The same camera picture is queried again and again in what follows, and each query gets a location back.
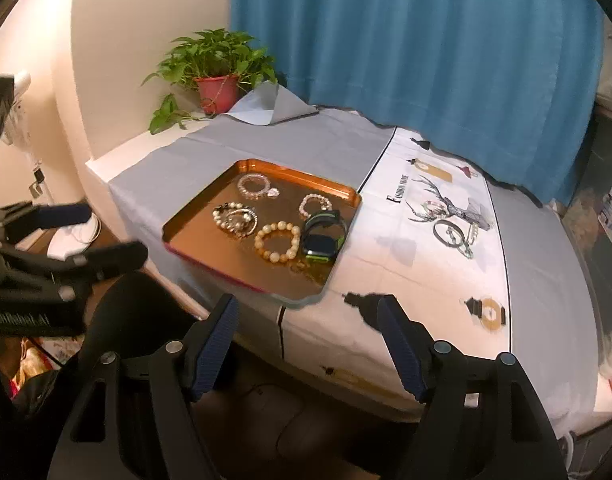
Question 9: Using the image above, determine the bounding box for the grey bead cord bracelet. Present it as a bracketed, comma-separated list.
[452, 221, 483, 260]

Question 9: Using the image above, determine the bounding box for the large wooden bead bracelet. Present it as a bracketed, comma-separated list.
[253, 220, 303, 265]

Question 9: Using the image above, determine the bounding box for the dark bead silver bracelet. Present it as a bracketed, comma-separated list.
[220, 209, 260, 240]

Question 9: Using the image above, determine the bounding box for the silver bangle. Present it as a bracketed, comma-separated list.
[433, 219, 466, 248]

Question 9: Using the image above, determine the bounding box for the black green smartwatch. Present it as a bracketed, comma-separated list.
[300, 209, 348, 263]

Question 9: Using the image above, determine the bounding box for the black white bead bracelet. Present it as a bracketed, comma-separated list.
[210, 201, 260, 239]

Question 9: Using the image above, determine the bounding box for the small pearl bracelet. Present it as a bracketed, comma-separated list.
[298, 193, 333, 220]

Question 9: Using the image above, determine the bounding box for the clear crystal bead bracelet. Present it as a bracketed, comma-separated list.
[236, 172, 281, 201]

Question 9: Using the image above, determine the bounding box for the white standing fan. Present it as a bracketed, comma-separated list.
[2, 72, 32, 150]

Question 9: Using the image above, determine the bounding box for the grey printed tablecloth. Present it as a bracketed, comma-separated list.
[89, 98, 612, 434]

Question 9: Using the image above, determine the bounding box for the orange metal tray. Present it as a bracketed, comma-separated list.
[162, 158, 361, 307]

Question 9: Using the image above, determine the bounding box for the dark plastic storage box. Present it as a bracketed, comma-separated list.
[560, 104, 612, 361]

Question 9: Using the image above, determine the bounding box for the green potted plant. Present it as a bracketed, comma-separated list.
[143, 28, 278, 117]

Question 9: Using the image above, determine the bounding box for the blue curtain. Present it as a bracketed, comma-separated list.
[230, 0, 603, 203]

